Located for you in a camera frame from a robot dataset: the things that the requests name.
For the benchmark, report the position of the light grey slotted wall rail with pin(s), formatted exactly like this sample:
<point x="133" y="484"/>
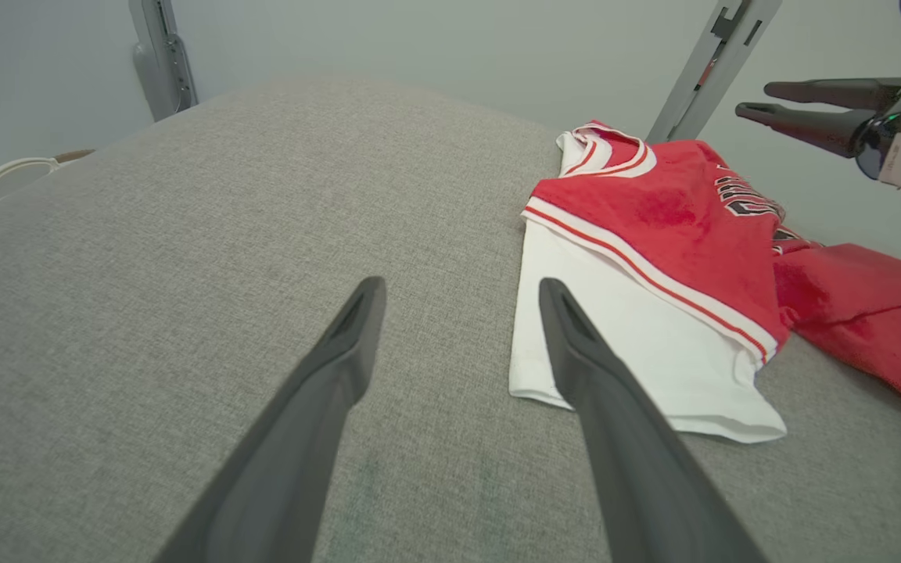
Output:
<point x="701" y="78"/>

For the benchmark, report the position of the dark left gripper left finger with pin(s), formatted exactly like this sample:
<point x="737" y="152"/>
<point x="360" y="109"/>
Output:
<point x="302" y="453"/>

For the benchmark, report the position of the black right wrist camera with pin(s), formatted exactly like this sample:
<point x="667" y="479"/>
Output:
<point x="877" y="145"/>

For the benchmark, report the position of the red white basketball jersey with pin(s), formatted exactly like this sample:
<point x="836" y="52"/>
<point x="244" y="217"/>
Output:
<point x="669" y="219"/>

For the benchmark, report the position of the grey wall post rounded caps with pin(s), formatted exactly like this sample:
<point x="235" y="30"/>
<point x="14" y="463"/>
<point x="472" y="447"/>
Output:
<point x="163" y="70"/>

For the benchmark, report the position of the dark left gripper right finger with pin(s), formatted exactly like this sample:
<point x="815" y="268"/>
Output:
<point x="638" y="469"/>

